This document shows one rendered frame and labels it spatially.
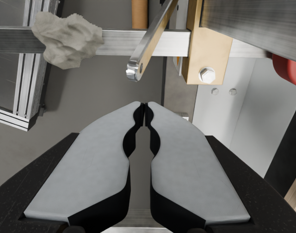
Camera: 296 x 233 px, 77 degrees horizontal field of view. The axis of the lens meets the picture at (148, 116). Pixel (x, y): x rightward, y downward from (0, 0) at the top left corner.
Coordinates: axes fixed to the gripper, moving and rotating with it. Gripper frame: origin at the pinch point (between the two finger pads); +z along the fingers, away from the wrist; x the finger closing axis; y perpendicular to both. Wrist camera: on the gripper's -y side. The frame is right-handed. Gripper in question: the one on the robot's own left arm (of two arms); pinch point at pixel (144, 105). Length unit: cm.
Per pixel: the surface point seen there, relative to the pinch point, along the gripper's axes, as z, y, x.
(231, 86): 38.5, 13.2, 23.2
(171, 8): 7.4, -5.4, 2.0
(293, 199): 11.6, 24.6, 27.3
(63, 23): 13.9, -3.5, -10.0
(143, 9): 93, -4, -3
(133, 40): 14.5, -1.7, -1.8
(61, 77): 100, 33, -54
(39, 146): 100, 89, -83
